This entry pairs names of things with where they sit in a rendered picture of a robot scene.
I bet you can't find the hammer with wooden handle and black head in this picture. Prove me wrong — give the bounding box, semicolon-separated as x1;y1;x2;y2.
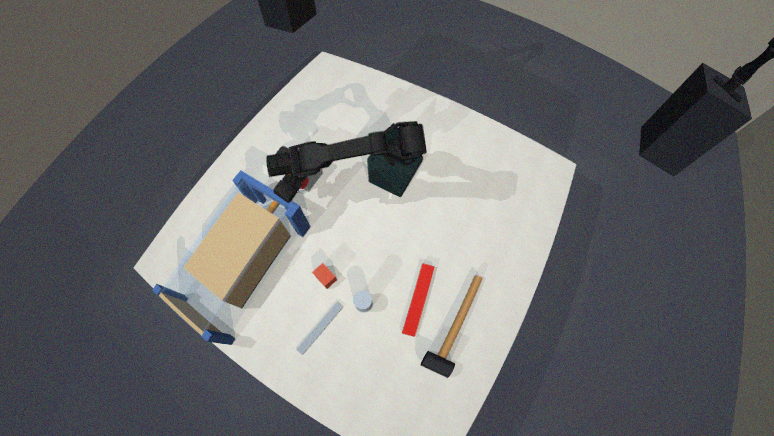
421;275;482;378

